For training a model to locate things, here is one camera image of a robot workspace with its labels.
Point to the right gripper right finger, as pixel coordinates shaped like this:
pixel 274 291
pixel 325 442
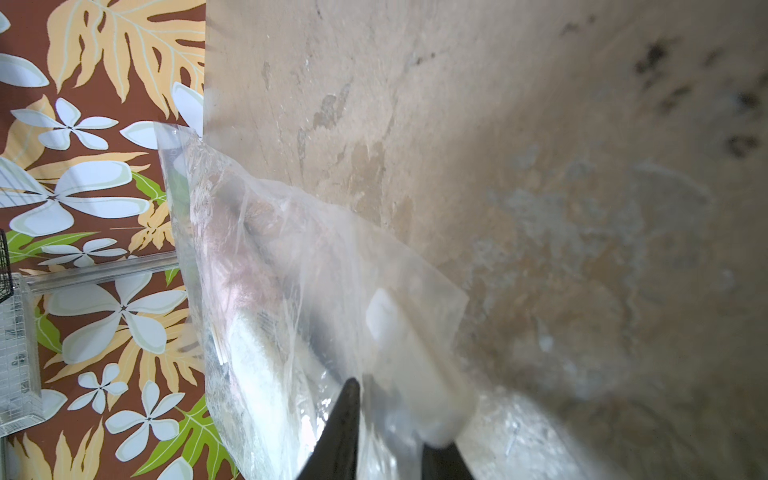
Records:
pixel 445 463

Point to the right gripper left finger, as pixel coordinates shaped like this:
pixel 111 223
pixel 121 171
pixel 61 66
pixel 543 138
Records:
pixel 335 456

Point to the clear plastic vacuum bag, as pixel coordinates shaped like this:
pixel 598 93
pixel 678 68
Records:
pixel 365 305

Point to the white towel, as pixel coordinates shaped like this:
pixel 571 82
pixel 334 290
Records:
pixel 271 389

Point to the white wire basket left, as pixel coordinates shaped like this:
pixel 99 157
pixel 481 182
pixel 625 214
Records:
pixel 21 397

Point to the black wire basket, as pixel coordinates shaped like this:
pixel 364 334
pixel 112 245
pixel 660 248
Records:
pixel 6 279

